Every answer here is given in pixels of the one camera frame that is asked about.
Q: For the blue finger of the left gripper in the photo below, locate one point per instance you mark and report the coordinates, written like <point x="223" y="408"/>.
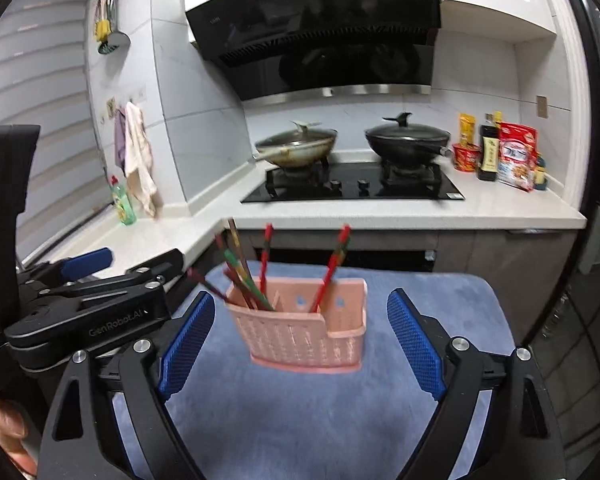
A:
<point x="75" y="268"/>

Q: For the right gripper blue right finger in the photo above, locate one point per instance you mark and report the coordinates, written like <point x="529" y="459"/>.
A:
<point x="418" y="347"/>

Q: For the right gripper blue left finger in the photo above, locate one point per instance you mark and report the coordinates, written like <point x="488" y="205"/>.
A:
<point x="183" y="339"/>

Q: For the maroon chopstick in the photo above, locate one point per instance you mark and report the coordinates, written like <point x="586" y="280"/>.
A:
<point x="198" y="278"/>

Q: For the purple-red chopstick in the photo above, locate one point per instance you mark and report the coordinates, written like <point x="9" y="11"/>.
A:
<point x="240" y="289"/>

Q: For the green chopstick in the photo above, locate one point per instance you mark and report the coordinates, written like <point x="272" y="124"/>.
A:
<point x="234" y="263"/>

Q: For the brown chopstick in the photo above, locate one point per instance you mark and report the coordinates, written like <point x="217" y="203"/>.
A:
<point x="240" y="254"/>

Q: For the bright red chopstick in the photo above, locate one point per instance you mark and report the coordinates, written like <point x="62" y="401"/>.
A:
<point x="334" y="261"/>

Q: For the person's left hand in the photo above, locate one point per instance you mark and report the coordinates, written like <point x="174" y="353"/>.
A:
<point x="13" y="431"/>

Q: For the green dish soap bottle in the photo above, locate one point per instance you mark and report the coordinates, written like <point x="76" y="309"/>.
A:
<point x="122" y="202"/>

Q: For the blue fuzzy table mat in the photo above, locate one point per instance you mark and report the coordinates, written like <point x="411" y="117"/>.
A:
<point x="240" y="420"/>

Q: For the pink perforated utensil basket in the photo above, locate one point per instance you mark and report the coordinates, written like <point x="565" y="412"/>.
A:
<point x="295" y="339"/>

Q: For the white hanging towel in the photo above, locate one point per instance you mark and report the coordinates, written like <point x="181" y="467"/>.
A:
<point x="138" y="160"/>

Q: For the purple hanging cloth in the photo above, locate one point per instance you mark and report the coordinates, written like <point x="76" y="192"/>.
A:
<point x="119" y="138"/>

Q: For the white window blinds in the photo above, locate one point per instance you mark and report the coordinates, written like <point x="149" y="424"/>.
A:
<point x="43" y="82"/>

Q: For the black gas stove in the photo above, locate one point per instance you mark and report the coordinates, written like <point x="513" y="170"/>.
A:
<point x="326" y="180"/>

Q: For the red instant noodle cup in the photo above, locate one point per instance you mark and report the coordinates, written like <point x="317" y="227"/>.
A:
<point x="466" y="157"/>

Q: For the blue yellow small container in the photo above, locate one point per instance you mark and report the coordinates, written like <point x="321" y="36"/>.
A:
<point x="540" y="179"/>

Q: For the black wok with lid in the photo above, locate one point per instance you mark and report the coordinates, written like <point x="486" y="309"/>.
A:
<point x="407" y="145"/>

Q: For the yellow snack packet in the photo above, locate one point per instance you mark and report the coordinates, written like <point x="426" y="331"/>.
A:
<point x="467" y="129"/>

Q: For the dark soy sauce bottle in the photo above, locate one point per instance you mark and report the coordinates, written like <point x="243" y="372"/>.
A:
<point x="487" y="169"/>

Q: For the red cereal bag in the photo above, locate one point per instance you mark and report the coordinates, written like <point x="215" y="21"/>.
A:
<point x="517" y="155"/>

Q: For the hanging utensil rack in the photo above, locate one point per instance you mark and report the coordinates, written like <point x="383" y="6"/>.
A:
<point x="107" y="33"/>

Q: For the steel wok with glass lid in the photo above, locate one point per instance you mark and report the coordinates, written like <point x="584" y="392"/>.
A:
<point x="301" y="146"/>

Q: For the black range hood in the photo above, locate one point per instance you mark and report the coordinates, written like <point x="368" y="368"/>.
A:
<point x="269" y="48"/>

